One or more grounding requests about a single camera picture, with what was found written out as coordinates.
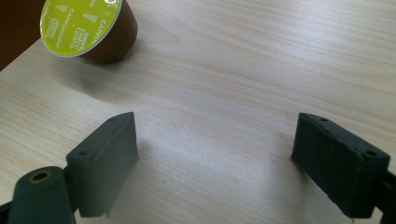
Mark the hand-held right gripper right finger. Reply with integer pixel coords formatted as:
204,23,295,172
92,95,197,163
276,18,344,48
290,112,392,219

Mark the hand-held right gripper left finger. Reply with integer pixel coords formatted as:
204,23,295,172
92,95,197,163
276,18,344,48
65,111,140,218

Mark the brown capsule with yellow-green lid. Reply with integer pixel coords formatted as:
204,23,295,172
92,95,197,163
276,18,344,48
39,0,139,64

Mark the brown wooden glass-lid box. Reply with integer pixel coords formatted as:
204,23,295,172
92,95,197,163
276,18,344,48
0,0,49,72

